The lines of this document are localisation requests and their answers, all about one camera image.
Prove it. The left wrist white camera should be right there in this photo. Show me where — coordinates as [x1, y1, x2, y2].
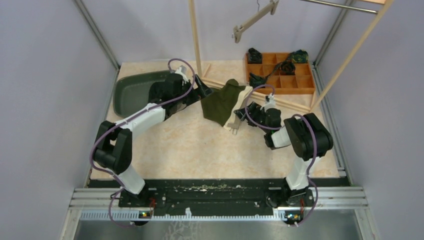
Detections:
[174, 65, 189, 82]

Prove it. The long dark patterned sock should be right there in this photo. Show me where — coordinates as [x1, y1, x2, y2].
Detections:
[264, 49, 309, 80]

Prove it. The beige clip hanger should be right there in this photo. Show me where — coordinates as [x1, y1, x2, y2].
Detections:
[232, 0, 279, 44]
[224, 99, 248, 135]

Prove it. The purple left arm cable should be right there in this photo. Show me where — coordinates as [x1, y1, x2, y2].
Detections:
[90, 58, 197, 228]

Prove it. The dark rolled sock front left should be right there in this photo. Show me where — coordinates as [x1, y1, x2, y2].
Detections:
[248, 72, 267, 88]

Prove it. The grey-green plastic tub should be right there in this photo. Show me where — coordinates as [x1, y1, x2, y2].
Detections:
[113, 70, 170, 118]

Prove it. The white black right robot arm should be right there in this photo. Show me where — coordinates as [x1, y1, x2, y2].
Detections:
[235, 102, 334, 207]

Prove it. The light wooden clothes rack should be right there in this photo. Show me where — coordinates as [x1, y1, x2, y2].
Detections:
[188, 0, 394, 113]

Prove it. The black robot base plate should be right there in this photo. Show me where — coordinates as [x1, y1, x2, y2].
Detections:
[87, 178, 350, 220]

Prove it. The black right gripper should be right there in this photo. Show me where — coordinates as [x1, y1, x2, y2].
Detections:
[233, 101, 270, 134]

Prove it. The dark rolled sock centre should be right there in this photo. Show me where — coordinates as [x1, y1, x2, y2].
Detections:
[279, 60, 296, 76]

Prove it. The dark rolled sock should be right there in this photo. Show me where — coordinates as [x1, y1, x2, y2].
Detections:
[279, 60, 296, 76]
[247, 47, 263, 64]
[248, 72, 267, 88]

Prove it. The aluminium front rail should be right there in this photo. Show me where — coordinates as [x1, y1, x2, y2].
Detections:
[68, 187, 369, 222]

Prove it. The orange wooden compartment tray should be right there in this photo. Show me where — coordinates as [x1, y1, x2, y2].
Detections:
[244, 52, 316, 95]

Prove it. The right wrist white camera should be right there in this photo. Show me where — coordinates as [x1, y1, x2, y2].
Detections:
[263, 93, 276, 112]

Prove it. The wrist white camera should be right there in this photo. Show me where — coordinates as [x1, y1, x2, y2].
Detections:
[263, 93, 276, 112]
[174, 65, 189, 82]

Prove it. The hanging beige clip hanger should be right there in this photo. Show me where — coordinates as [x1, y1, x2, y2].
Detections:
[232, 0, 279, 44]

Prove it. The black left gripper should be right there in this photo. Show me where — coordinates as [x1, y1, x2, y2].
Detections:
[174, 74, 213, 106]

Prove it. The dark rolled sock far left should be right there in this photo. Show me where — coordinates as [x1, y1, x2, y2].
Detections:
[247, 47, 263, 64]

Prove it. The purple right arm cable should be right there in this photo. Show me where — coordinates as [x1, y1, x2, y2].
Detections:
[244, 84, 320, 227]

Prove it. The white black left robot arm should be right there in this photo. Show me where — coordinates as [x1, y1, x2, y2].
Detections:
[89, 72, 213, 207]

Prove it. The green underwear with cream waistband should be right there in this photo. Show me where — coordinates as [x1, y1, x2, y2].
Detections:
[201, 79, 253, 131]

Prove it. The black striped garment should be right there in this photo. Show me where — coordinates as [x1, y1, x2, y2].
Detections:
[148, 81, 168, 104]

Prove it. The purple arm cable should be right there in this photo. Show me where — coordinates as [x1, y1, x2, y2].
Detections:
[244, 84, 320, 227]
[90, 58, 197, 228]

